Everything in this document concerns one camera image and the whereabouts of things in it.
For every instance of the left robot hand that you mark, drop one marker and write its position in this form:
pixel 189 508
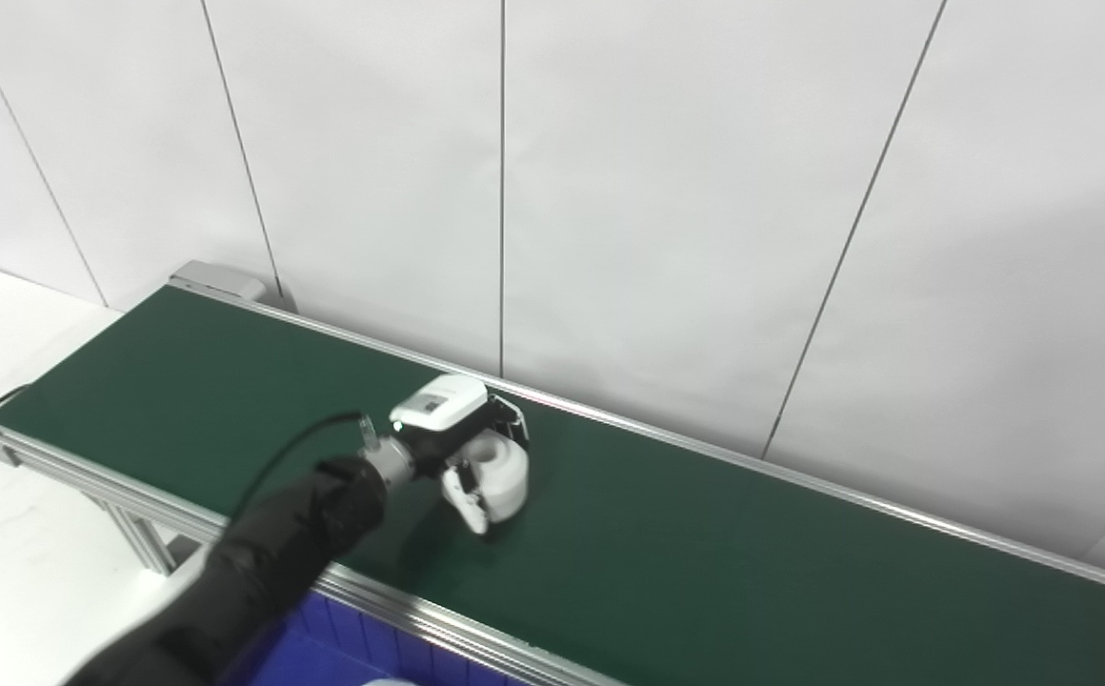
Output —
pixel 438 410

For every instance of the white cylindrical plastic part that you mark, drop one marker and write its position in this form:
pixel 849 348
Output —
pixel 505 476

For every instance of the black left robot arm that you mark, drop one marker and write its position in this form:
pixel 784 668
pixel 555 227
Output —
pixel 257 572

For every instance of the green conveyor belt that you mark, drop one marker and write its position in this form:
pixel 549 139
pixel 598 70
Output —
pixel 391 600
pixel 705 553

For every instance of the blue plastic bin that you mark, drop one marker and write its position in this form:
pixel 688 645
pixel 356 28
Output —
pixel 324 648

